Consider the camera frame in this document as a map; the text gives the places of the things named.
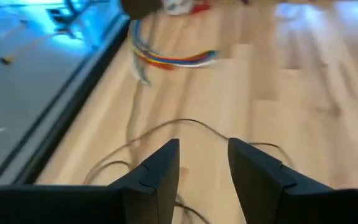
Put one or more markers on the bundle of coloured tubes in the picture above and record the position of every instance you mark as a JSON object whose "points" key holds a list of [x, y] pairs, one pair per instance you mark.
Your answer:
{"points": [[138, 53]]}

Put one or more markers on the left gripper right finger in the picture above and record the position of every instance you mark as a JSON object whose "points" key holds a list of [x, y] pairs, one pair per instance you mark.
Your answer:
{"points": [[291, 205]]}

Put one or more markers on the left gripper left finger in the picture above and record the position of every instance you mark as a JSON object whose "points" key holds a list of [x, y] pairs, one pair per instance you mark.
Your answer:
{"points": [[73, 205]]}

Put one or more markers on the black stand base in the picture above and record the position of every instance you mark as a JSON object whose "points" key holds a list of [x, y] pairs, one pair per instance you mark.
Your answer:
{"points": [[64, 15]]}

